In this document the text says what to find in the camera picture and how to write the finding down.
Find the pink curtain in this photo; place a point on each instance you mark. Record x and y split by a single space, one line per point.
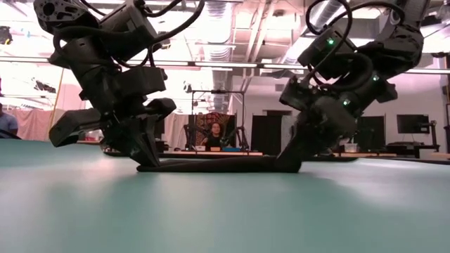
35 123

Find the black desk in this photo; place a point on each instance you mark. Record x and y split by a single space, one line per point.
411 147

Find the clear plastic container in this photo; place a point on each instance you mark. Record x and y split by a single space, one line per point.
350 147

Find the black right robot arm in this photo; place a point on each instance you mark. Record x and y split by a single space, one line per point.
397 49

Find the black cabinet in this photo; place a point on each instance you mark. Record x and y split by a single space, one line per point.
265 135

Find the wooden table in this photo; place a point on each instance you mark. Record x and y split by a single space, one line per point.
369 154
242 153

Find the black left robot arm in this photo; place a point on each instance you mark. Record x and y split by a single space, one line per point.
126 31

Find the green table mat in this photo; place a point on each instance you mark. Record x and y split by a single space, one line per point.
225 218

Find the silver ventilation duct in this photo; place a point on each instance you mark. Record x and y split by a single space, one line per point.
218 38

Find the red patterned cloth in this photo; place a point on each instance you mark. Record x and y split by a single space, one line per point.
204 121

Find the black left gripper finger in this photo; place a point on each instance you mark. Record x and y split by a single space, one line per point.
147 140
119 138

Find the black monitor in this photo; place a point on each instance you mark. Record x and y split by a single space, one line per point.
371 133
413 123

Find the blue box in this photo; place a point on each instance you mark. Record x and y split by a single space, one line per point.
231 149

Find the black towel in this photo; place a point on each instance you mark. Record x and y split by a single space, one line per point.
218 164

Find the long ceiling light bar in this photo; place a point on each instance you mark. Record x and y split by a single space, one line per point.
225 64

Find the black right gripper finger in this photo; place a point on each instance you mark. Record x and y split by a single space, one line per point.
295 147
318 140

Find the person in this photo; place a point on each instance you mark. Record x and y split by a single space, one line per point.
7 123
214 138

